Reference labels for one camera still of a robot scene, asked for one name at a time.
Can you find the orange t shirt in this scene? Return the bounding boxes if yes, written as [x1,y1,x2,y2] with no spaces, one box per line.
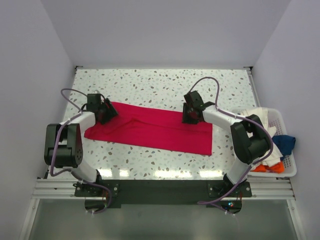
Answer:
[251,162,285,174]

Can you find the aluminium frame rails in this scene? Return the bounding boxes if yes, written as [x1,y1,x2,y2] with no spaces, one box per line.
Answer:
[19,66,307,240]

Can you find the white plastic laundry basket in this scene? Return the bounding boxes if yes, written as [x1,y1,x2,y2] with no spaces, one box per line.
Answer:
[232,107,297,178]

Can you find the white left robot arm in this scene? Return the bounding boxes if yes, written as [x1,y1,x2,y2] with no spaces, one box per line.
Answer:
[44,93,118,186]

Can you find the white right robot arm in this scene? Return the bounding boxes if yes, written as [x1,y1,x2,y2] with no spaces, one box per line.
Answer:
[182,91,273,189]

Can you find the red t shirt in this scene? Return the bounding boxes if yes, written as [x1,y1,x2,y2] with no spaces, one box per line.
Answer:
[84,102,213,156]

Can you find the navy blue t shirt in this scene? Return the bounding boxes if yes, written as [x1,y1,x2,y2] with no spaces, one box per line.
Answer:
[272,135,296,156]

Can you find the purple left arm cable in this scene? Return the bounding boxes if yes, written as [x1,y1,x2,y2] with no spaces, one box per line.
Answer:
[49,88,112,215]

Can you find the white cream t shirt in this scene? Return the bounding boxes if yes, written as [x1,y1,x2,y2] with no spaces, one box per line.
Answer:
[240,107,283,171]

